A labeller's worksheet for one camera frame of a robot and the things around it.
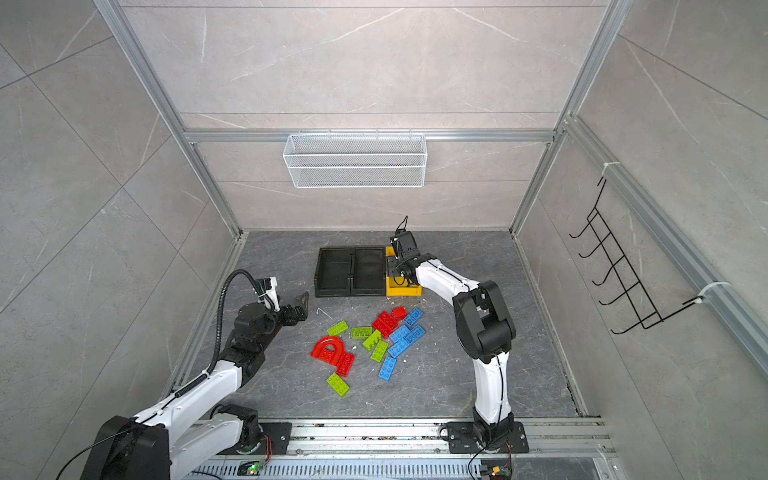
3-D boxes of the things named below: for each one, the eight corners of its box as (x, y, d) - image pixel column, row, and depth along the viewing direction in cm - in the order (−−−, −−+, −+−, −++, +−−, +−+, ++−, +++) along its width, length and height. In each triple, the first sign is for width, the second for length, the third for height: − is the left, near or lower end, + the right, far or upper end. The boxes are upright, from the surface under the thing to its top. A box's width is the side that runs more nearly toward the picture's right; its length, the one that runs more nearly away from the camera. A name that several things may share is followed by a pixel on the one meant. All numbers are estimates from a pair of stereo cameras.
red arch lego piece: (310, 355, 89) (308, 352, 88) (322, 334, 94) (321, 331, 92) (335, 366, 87) (334, 364, 86) (347, 344, 92) (346, 341, 90)
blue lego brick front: (378, 377, 85) (377, 375, 83) (385, 357, 89) (385, 354, 87) (389, 382, 84) (389, 379, 83) (396, 361, 88) (397, 359, 86)
